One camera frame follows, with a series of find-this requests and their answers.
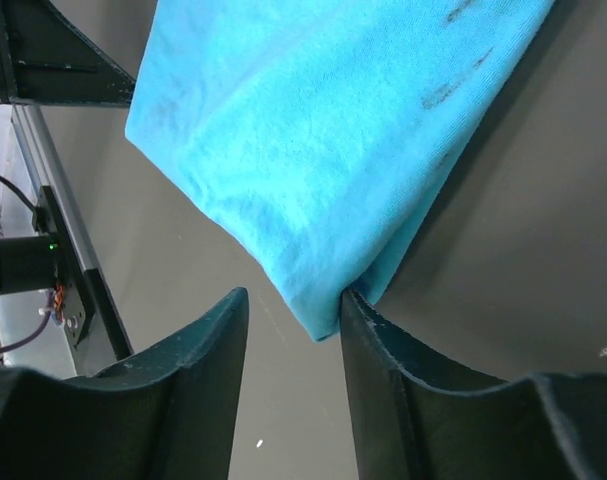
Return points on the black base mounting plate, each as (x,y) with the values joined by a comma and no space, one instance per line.
(93,327)

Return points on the aluminium frame rail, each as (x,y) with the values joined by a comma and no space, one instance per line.
(46,169)

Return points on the cyan t shirt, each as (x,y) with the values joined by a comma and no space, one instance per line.
(319,133)

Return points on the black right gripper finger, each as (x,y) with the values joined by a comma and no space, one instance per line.
(46,61)
(167,412)
(416,414)

